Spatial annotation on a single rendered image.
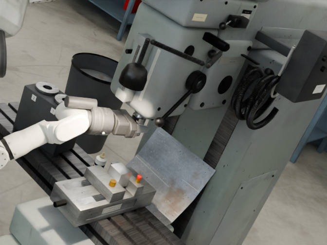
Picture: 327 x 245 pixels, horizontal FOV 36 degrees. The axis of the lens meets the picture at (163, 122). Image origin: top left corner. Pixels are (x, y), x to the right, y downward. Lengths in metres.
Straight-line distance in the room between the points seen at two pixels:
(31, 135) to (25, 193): 1.79
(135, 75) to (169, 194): 0.76
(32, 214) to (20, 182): 1.57
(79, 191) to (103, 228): 0.14
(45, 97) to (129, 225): 0.57
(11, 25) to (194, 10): 0.48
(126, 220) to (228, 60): 0.65
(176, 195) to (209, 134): 0.27
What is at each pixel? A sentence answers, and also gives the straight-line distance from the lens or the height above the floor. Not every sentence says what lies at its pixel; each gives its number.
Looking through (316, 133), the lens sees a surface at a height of 0.23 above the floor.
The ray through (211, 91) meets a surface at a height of 1.42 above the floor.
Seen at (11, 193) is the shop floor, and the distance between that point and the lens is 3.26.
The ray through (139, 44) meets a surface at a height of 1.52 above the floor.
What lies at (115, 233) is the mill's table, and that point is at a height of 0.92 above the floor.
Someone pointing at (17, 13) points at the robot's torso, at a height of 1.51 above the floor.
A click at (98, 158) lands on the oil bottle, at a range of 1.88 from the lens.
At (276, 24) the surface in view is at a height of 1.66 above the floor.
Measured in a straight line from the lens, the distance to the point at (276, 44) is 1.70.
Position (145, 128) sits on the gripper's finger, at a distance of 1.66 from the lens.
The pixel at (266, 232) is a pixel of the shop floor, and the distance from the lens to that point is 3.93.
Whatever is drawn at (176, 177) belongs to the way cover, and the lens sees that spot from 2.01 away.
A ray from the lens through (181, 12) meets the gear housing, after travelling 1.39.
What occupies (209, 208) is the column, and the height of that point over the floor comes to 0.93.
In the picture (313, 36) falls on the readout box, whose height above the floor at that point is 1.72.
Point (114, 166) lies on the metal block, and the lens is 1.75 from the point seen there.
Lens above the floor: 1.96
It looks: 24 degrees down
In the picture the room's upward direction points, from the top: 23 degrees clockwise
